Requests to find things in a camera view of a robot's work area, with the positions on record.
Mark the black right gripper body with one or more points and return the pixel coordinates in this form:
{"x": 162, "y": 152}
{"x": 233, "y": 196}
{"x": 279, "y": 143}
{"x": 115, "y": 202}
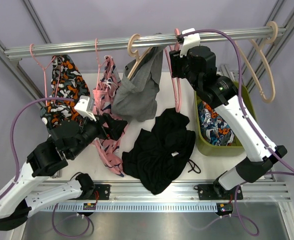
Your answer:
{"x": 180, "y": 65}

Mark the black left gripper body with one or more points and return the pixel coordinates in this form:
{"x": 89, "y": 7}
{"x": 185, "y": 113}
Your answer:
{"x": 109, "y": 132}

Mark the pink plastic hanger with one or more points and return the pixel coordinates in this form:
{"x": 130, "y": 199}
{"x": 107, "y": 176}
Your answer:
{"x": 176, "y": 85}

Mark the blue orange skull shorts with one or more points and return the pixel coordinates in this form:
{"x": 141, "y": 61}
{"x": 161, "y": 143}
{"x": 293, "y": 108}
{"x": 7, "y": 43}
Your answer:
{"x": 214, "y": 129}

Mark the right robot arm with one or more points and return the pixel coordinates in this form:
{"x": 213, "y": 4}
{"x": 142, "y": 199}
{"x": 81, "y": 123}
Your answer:
{"x": 198, "y": 66}

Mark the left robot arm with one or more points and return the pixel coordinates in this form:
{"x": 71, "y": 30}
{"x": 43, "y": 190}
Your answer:
{"x": 65, "y": 143}

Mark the pink patterned shorts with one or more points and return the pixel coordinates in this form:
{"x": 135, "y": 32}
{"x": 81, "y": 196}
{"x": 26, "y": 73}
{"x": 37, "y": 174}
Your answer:
{"x": 104, "y": 94}

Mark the grey shorts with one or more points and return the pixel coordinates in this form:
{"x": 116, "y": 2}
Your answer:
{"x": 135, "y": 99}

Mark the beige wooden hanger with grey shorts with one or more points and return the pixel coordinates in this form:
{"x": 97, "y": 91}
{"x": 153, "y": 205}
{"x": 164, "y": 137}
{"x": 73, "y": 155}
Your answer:
{"x": 135, "y": 54}

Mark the orange black camouflage shorts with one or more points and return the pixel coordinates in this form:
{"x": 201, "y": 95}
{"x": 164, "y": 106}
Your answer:
{"x": 66, "y": 82}

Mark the thin pink hanger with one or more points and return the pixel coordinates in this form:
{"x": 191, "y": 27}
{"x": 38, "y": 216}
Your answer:
{"x": 99, "y": 62}
{"x": 43, "y": 67}

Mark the thin pink left hanger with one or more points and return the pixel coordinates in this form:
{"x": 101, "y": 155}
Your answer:
{"x": 43, "y": 67}

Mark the olive green plastic basket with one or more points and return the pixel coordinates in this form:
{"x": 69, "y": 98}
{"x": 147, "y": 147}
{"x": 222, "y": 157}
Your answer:
{"x": 210, "y": 150}

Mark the aluminium hanging rail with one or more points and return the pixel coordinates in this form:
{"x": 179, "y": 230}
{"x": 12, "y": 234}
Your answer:
{"x": 121, "y": 43}

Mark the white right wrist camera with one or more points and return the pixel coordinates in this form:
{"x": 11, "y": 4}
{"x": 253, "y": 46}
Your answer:
{"x": 186, "y": 41}

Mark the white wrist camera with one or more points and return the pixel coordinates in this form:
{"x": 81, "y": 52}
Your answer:
{"x": 186, "y": 41}
{"x": 85, "y": 106}

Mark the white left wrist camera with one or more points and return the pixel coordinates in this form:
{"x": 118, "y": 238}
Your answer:
{"x": 85, "y": 106}

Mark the slotted cable duct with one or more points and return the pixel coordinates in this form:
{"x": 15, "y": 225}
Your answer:
{"x": 133, "y": 207}

